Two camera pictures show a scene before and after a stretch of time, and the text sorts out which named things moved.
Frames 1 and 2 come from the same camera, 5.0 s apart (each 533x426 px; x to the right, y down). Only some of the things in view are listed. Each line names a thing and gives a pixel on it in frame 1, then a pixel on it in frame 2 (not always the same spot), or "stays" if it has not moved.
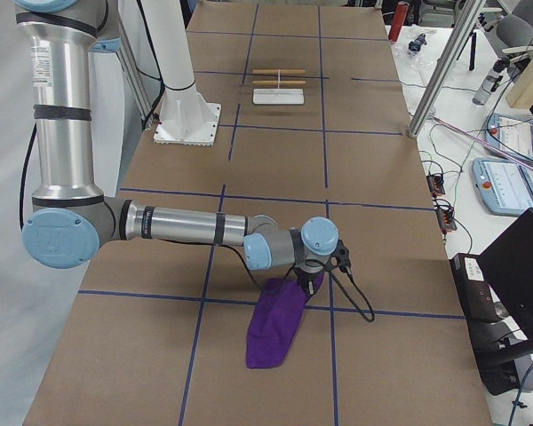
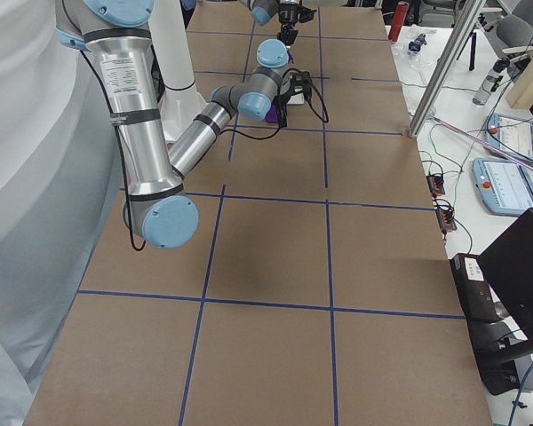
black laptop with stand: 505,294 stays
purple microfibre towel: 276,316 to 273,114
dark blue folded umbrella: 415,45 stays
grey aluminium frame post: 460,37 stays
